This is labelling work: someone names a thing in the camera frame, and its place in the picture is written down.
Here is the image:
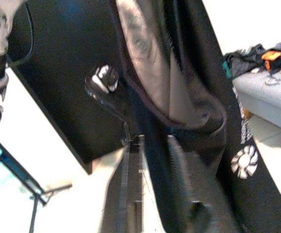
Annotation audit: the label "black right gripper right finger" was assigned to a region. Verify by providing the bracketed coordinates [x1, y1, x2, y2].
[159, 135, 226, 233]

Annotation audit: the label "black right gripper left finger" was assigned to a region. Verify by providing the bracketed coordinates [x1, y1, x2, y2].
[101, 134, 153, 233]

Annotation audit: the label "black Petronas t-shirt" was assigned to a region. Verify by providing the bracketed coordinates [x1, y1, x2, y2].
[106, 0, 281, 233]

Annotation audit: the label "black folding chair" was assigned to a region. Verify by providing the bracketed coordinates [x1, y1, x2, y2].
[0, 133, 73, 233]

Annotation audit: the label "black door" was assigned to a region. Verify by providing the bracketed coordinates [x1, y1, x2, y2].
[6, 0, 141, 175]

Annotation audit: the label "grey ottoman wooden legs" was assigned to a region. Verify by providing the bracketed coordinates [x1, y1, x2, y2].
[231, 69, 281, 146]

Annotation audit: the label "orange black battery pack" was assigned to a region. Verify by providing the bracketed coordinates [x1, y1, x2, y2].
[261, 50, 281, 72]

